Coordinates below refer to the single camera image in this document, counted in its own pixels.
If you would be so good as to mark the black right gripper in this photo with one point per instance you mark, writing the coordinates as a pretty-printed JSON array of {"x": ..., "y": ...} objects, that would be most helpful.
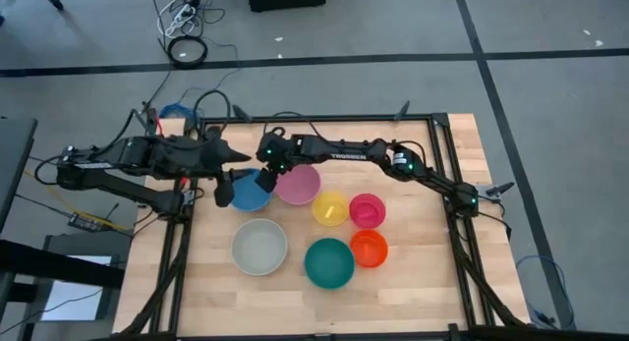
[{"x": 275, "y": 152}]

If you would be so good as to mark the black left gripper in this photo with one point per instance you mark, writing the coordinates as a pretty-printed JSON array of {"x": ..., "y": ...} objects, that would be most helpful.
[{"x": 215, "y": 152}]

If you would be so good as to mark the large blue bowl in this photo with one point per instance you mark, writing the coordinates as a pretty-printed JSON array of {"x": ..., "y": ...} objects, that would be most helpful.
[{"x": 248, "y": 196}]

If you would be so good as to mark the large pink bowl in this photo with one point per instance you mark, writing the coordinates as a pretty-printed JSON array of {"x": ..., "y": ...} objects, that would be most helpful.
[{"x": 299, "y": 186}]

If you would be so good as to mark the large teal bowl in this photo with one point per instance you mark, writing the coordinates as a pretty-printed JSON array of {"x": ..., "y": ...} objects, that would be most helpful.
[{"x": 329, "y": 263}]

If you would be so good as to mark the small orange bowl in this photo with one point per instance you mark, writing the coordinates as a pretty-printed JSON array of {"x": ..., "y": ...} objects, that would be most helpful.
[{"x": 369, "y": 248}]

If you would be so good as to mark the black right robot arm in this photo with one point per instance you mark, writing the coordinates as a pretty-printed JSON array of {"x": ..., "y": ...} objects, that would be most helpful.
[{"x": 344, "y": 153}]

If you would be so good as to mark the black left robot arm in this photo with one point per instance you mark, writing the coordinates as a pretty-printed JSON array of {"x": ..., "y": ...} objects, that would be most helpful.
[{"x": 137, "y": 156}]

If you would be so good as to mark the large white bowl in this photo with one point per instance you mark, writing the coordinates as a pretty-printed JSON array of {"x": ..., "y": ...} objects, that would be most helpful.
[{"x": 259, "y": 247}]

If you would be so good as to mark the small yellow bowl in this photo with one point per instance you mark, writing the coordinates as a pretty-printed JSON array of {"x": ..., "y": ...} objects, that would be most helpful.
[{"x": 330, "y": 209}]

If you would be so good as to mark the small magenta bowl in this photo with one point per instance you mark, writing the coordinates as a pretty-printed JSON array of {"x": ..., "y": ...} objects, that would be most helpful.
[{"x": 367, "y": 210}]

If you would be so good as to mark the white power strip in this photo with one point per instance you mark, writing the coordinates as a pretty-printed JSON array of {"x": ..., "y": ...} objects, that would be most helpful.
[{"x": 179, "y": 17}]

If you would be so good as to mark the small circuit board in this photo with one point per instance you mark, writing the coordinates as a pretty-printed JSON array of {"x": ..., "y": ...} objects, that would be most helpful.
[{"x": 86, "y": 222}]

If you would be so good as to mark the monitor with white screen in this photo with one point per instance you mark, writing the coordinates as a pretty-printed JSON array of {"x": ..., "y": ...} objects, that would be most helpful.
[{"x": 74, "y": 297}]

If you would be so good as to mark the black beam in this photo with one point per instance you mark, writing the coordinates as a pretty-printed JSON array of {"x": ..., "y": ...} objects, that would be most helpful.
[{"x": 49, "y": 262}]

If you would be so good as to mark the black desk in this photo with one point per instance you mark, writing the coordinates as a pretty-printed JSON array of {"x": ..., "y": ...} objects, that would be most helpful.
[{"x": 12, "y": 159}]

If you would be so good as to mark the black aluminium table frame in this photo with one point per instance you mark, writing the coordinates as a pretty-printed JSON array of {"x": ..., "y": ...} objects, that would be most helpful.
[{"x": 319, "y": 118}]

